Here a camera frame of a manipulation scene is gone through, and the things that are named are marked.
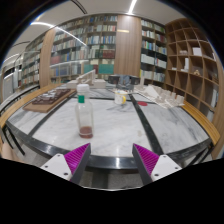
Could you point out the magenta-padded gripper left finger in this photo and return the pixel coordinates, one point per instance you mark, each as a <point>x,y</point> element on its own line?
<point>75,160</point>

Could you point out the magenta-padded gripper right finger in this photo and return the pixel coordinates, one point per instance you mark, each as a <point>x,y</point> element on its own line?
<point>148,160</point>

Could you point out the clear plastic bottle white cap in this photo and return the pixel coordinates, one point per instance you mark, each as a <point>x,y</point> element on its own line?
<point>84,115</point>

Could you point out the flat round red coaster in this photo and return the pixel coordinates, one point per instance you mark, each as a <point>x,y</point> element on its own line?
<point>142,103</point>

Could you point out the brown model on wooden board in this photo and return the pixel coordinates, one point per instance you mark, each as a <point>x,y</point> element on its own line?
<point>48,100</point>

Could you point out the black box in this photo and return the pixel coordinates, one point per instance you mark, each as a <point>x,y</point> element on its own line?
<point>134,80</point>
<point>114,79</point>

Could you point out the white building model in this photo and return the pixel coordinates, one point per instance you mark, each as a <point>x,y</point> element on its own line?
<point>87,79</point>

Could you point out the glass-fronted bookshelf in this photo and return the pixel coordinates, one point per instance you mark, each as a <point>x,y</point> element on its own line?
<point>31,66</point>

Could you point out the wooden grid shelf unit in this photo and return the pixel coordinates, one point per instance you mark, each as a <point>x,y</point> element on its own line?
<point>191,63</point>

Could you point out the narrow bookshelf full of books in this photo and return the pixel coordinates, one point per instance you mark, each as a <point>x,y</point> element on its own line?
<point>152,53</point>

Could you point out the curved ceiling light strip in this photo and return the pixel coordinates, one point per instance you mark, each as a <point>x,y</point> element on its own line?
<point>50,25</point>

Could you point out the straight ceiling light strip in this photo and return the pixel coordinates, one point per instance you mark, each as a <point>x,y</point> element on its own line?
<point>132,6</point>

